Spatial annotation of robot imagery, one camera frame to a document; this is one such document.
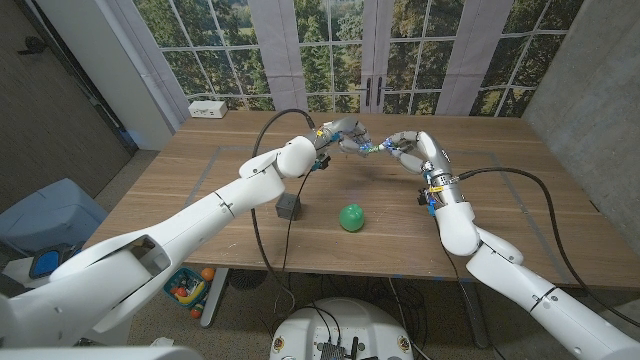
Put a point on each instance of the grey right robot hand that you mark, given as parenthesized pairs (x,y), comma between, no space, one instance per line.
(427,150)

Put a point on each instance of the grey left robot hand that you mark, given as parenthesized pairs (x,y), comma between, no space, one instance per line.
(350,131)

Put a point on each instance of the green white marker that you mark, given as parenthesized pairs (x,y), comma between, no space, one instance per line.
(375,148)

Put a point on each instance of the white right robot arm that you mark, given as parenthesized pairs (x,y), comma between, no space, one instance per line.
(500,265)

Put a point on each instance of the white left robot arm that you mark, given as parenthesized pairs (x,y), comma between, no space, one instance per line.
(200,220)

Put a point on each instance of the green ball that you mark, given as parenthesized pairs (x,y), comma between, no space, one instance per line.
(352,218)

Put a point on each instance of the dark grey block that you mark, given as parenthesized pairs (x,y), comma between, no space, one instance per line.
(288,207)

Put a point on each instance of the printed window backdrop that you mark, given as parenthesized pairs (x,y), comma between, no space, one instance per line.
(320,60)

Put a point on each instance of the white power strip box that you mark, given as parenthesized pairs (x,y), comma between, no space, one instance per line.
(207,109)

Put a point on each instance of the grey table leg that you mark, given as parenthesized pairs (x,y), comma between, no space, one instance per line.
(475,315)

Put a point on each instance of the black round floor base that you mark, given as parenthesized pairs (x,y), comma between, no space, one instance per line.
(247,280)

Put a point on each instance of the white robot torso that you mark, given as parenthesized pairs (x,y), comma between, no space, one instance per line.
(350,320)

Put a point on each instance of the orange toy fruit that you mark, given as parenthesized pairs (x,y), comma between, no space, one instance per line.
(208,274)

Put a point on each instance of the white table leg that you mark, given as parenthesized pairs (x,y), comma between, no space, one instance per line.
(214,300)

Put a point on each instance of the yellow toy banana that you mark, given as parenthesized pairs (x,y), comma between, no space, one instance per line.
(192,294)

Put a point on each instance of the teal toy basket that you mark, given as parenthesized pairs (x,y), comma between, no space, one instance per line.
(180,282)

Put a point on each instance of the blue grey bin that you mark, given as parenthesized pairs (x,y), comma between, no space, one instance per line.
(50,210)

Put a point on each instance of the dark wooden door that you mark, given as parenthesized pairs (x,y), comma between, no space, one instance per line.
(40,110)

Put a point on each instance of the blue black pad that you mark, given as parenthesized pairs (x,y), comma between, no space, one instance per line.
(47,261)

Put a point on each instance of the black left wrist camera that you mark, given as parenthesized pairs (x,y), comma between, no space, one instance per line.
(322,161)

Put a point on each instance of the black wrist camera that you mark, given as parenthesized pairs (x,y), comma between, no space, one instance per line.
(322,161)
(423,197)

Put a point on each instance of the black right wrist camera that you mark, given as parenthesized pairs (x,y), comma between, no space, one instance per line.
(423,197)

